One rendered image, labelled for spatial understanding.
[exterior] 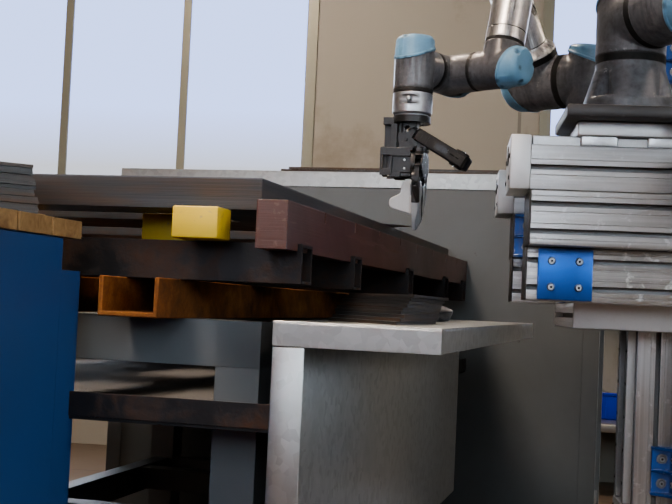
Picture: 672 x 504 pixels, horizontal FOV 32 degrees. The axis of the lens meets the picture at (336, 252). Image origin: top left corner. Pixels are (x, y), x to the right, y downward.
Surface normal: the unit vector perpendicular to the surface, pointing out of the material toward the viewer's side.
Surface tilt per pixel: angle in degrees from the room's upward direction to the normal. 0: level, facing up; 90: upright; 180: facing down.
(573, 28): 90
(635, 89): 72
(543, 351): 90
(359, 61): 90
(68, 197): 90
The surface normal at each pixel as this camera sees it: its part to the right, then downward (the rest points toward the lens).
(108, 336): -0.24, -0.05
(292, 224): 0.97, 0.04
